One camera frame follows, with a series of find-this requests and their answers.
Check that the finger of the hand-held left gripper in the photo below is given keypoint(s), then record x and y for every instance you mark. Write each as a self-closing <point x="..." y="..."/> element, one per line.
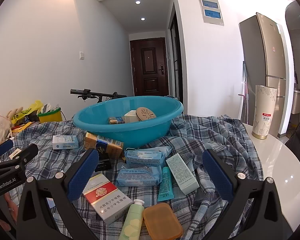
<point x="25" y="152"/>
<point x="3" y="147"/>

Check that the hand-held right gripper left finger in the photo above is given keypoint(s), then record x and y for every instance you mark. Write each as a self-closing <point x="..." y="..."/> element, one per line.
<point x="82" y="175"/>

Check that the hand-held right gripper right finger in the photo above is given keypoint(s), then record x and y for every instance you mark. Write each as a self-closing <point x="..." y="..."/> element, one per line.
<point x="217" y="175"/>

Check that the black box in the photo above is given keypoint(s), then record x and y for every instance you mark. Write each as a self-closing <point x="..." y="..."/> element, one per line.
<point x="104" y="163"/>

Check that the gold cigarette carton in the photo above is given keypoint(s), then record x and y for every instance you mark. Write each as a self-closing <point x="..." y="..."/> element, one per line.
<point x="110" y="150"/>

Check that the red and white cigarette carton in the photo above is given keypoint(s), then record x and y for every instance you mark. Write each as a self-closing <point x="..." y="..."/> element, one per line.
<point x="110" y="202"/>

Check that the light blue wipes packet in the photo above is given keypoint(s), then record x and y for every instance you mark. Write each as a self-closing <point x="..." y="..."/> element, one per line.
<point x="140" y="177"/>
<point x="145" y="158"/>

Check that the blue plastic basin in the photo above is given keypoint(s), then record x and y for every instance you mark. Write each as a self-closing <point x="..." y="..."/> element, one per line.
<point x="140" y="135"/>

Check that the white desktop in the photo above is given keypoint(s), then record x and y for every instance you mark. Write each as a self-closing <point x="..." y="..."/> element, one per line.
<point x="285" y="170"/>

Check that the person's left hand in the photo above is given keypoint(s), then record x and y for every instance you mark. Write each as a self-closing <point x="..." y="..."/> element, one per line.
<point x="11" y="205"/>

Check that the clear plastic bag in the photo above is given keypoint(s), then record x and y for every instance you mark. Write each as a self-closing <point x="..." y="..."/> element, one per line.
<point x="0" y="127"/>

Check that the mint green box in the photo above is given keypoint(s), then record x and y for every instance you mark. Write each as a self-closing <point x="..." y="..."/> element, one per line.
<point x="182" y="175"/>

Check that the beige plush toy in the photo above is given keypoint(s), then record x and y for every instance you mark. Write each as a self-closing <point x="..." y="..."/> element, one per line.
<point x="15" y="112"/>

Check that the white box with blue print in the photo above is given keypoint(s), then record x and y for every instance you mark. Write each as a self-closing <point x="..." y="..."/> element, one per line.
<point x="65" y="142"/>

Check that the blue plaid cloth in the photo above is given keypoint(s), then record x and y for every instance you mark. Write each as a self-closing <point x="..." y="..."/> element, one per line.
<point x="202" y="140"/>

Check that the yellow plastic bag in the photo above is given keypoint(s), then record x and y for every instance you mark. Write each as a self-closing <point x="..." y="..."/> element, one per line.
<point x="27" y="110"/>

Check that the yellow bucket with green rim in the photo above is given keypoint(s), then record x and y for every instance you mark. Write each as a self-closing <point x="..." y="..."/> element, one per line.
<point x="50" y="117"/>

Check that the crumpled packaging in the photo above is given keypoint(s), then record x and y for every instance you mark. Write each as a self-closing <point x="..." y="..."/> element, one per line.
<point x="50" y="108"/>

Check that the teal tube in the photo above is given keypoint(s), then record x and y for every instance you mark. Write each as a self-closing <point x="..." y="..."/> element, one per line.
<point x="165" y="185"/>

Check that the gold and blue cigarette pack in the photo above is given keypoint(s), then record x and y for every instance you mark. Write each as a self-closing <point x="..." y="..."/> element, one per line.
<point x="116" y="120"/>

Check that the pale green bottle white cap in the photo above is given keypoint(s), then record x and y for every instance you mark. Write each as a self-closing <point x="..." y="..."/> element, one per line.
<point x="131" y="222"/>

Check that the orange soap box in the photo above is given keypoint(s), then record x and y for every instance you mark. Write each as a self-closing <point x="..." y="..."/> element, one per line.
<point x="162" y="222"/>

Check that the small white box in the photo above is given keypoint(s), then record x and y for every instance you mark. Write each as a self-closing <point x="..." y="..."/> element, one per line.
<point x="130" y="117"/>

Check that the cream floral cylinder cup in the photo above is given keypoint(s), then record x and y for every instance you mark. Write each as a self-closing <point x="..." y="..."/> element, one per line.
<point x="263" y="110"/>

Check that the black bicycle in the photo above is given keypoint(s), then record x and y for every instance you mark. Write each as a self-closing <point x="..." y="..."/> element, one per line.
<point x="90" y="93"/>

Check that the round beige perforated disc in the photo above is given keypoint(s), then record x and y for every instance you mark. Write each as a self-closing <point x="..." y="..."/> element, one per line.
<point x="146" y="113"/>

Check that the white appliance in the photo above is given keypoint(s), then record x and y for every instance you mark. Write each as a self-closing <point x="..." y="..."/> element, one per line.
<point x="298" y="102"/>

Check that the black framed glass door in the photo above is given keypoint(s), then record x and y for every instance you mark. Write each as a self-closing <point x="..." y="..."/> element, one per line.
<point x="176" y="62"/>

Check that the dark brown entrance door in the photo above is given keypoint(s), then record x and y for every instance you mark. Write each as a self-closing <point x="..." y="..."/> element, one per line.
<point x="150" y="67"/>

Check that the gold refrigerator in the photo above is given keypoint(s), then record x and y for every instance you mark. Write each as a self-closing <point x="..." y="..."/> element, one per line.
<point x="272" y="55"/>

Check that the white light switch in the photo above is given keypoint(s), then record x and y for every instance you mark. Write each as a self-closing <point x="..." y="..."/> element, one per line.
<point x="82" y="55"/>

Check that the grey wall panel blue windows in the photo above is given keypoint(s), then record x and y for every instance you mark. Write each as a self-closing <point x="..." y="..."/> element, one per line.
<point x="211" y="10"/>

